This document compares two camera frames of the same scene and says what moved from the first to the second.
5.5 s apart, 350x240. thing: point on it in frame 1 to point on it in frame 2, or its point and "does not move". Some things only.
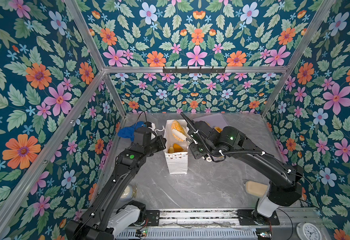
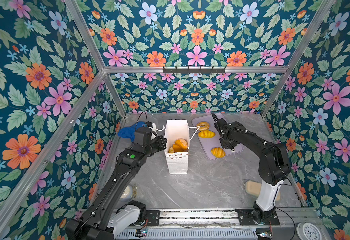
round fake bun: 176,125 to 182,143
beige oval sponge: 256,189 does not move
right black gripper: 192,147 to 225,146
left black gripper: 162,142 does not move
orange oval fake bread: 177,148 does not move
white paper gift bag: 177,162 does not move
